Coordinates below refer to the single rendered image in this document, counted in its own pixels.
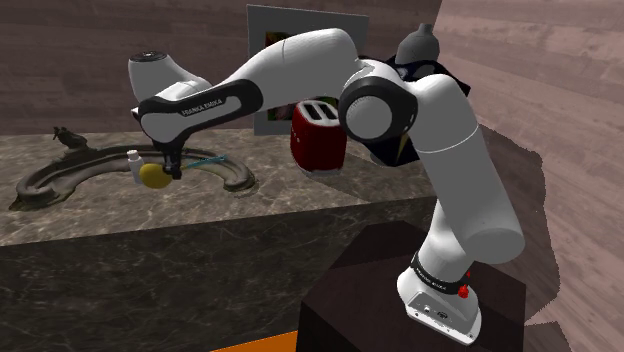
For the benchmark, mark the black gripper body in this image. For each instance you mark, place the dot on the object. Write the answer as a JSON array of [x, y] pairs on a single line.
[[172, 164]]

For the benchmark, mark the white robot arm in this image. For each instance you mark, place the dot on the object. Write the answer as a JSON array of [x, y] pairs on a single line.
[[292, 63]]

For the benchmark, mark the yellow round object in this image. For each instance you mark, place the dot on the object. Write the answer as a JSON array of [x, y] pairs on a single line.
[[153, 177]]

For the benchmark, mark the blue thin brush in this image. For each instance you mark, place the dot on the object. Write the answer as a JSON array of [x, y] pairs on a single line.
[[207, 162]]

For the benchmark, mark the small white bottle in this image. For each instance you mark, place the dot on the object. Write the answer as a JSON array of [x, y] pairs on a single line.
[[133, 166]]

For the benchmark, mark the dark curved sink basin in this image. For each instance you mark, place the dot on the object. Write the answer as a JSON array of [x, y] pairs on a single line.
[[73, 170]]

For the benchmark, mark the dark faucet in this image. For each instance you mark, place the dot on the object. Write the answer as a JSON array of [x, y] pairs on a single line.
[[70, 139]]

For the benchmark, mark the red toaster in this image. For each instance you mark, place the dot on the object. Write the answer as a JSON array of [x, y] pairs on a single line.
[[317, 146]]

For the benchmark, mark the dark robot stand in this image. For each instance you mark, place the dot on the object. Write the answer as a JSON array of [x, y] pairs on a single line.
[[356, 302]]

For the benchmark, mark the grey round vase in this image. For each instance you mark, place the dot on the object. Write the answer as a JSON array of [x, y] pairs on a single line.
[[418, 46]]

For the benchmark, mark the grey framed wall picture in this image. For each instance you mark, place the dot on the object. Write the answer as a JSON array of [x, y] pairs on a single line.
[[312, 22]]

